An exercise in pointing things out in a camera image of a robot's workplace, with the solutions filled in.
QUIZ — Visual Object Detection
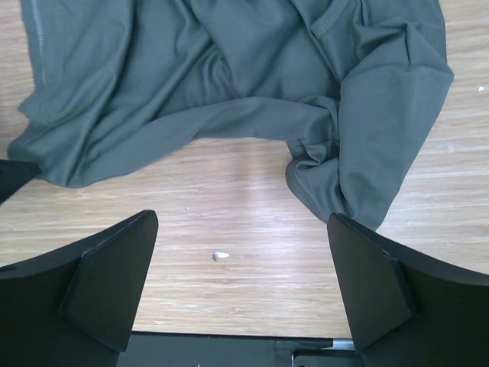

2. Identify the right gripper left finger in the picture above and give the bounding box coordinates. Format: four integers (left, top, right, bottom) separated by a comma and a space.
1, 210, 158, 366

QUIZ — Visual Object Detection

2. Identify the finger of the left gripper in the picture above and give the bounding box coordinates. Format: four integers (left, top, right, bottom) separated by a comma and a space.
0, 160, 41, 204

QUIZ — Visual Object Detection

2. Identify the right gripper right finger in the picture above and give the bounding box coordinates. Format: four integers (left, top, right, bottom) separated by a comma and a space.
327, 213, 488, 366

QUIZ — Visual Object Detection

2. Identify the dark grey t shirt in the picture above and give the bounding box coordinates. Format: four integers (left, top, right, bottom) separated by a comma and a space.
8, 1, 454, 230

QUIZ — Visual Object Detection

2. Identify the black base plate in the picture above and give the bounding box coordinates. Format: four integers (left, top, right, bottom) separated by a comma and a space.
117, 332, 364, 367

